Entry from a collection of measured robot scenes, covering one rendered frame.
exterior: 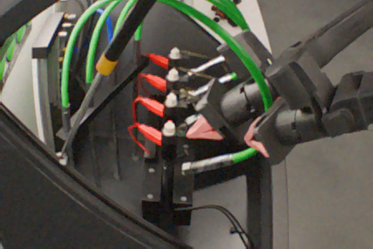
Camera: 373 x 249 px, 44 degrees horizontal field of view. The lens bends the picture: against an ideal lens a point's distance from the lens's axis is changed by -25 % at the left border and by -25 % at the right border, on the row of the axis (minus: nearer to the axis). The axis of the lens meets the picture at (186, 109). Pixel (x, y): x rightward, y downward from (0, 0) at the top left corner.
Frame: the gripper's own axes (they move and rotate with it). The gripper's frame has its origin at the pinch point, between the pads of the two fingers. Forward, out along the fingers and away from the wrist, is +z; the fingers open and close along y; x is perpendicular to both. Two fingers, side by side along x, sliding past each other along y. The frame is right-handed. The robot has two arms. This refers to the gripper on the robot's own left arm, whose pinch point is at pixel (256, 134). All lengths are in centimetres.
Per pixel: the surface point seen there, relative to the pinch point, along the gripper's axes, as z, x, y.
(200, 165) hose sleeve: 9.5, 0.4, 5.9
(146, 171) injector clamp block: 33.5, 1.2, 5.0
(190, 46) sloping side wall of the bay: 39.0, -12.7, -22.1
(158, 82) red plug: 33.6, -11.0, -8.2
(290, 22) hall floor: 221, 30, -214
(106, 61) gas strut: -20.4, -22.0, 21.6
